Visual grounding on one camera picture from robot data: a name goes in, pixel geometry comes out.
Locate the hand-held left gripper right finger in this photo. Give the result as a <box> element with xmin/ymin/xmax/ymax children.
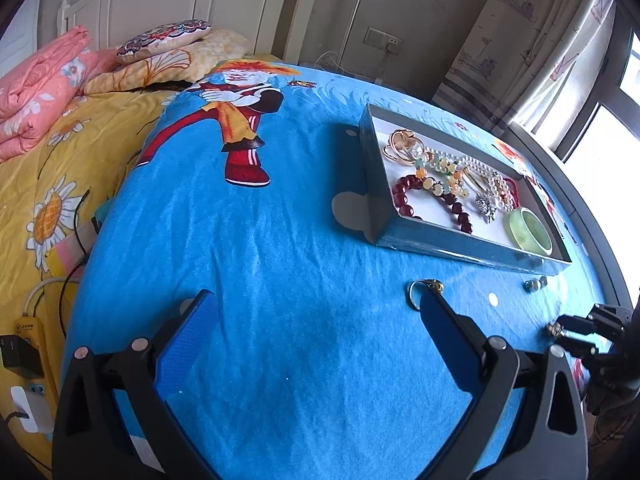
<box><xmin>415</xmin><ymin>289</ymin><xmax>590</xmax><ymax>480</ymax></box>

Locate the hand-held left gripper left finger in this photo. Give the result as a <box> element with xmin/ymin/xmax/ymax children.
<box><xmin>51</xmin><ymin>289</ymin><xmax>223</xmax><ymax>480</ymax></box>

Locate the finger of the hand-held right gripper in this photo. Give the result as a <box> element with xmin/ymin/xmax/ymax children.
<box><xmin>556</xmin><ymin>335</ymin><xmax>601</xmax><ymax>358</ymax></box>
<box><xmin>559</xmin><ymin>304</ymin><xmax>628</xmax><ymax>341</ymax></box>

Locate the gold finger ring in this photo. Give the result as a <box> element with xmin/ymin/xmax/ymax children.
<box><xmin>407</xmin><ymin>279</ymin><xmax>445</xmax><ymax>311</ymax></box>

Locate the grey tray with white inside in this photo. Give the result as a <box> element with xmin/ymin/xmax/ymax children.
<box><xmin>357</xmin><ymin>103</ymin><xmax>572</xmax><ymax>277</ymax></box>

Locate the gold double ring bangle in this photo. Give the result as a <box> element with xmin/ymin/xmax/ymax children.
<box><xmin>382</xmin><ymin>129</ymin><xmax>426</xmax><ymax>166</ymax></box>

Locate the person's right forearm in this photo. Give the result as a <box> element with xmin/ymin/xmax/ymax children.
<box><xmin>587</xmin><ymin>400</ymin><xmax>640</xmax><ymax>466</ymax></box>

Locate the green jade bangle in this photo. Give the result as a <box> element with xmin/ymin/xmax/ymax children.
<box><xmin>508</xmin><ymin>206</ymin><xmax>554</xmax><ymax>253</ymax></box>

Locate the silver flower brooch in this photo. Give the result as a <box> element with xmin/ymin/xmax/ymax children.
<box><xmin>475</xmin><ymin>192</ymin><xmax>498</xmax><ymax>223</ymax></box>

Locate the blue printed blanket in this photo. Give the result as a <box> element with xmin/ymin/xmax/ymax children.
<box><xmin>65</xmin><ymin>60</ymin><xmax>621</xmax><ymax>480</ymax></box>

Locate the yellow power strip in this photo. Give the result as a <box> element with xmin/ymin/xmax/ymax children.
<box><xmin>12</xmin><ymin>312</ymin><xmax>56</xmax><ymax>401</ymax></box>

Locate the black charger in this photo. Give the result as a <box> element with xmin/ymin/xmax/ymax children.
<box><xmin>0</xmin><ymin>335</ymin><xmax>45</xmax><ymax>380</ymax></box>

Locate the white plug adapter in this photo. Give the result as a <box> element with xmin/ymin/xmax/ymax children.
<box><xmin>9</xmin><ymin>385</ymin><xmax>53</xmax><ymax>433</ymax></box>

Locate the yellow floral bed sheet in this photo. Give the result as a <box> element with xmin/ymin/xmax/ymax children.
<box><xmin>0</xmin><ymin>52</ymin><xmax>281</xmax><ymax>478</ymax></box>

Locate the dark framed window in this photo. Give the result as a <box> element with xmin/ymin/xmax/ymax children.
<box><xmin>505</xmin><ymin>10</ymin><xmax>640</xmax><ymax>311</ymax></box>

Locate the pink floral quilt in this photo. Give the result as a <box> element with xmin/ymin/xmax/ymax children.
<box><xmin>0</xmin><ymin>26</ymin><xmax>121</xmax><ymax>163</ymax></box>

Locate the printed curtain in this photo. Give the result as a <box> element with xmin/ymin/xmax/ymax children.
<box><xmin>432</xmin><ymin>0</ymin><xmax>616</xmax><ymax>126</ymax></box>

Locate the yellow leaf print pillow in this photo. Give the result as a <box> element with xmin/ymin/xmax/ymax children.
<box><xmin>84</xmin><ymin>29</ymin><xmax>251</xmax><ymax>95</ymax></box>

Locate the patterned round cushion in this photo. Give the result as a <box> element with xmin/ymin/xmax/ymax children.
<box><xmin>116</xmin><ymin>19</ymin><xmax>212</xmax><ymax>65</ymax></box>

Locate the white slim pole lamp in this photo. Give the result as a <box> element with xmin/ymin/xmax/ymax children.
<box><xmin>340</xmin><ymin>0</ymin><xmax>368</xmax><ymax>71</ymax></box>

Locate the white bed headboard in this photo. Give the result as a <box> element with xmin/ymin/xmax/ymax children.
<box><xmin>60</xmin><ymin>0</ymin><xmax>323</xmax><ymax>66</ymax></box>

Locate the white cable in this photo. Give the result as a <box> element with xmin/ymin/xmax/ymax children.
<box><xmin>24</xmin><ymin>275</ymin><xmax>81</xmax><ymax>322</ymax></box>

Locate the red bead bracelet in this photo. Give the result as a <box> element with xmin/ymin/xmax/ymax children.
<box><xmin>391</xmin><ymin>173</ymin><xmax>474</xmax><ymax>235</ymax></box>

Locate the black cable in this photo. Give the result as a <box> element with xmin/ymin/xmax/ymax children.
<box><xmin>59</xmin><ymin>187</ymin><xmax>93</xmax><ymax>341</ymax></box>

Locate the multicolour bead bracelet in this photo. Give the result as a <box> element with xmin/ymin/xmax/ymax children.
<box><xmin>412</xmin><ymin>152</ymin><xmax>471</xmax><ymax>198</ymax></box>

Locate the pearl necklace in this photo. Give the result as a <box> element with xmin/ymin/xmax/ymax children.
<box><xmin>425</xmin><ymin>149</ymin><xmax>518</xmax><ymax>211</ymax></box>

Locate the wall socket panel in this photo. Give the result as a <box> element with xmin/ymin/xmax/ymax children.
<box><xmin>365</xmin><ymin>26</ymin><xmax>403</xmax><ymax>56</ymax></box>

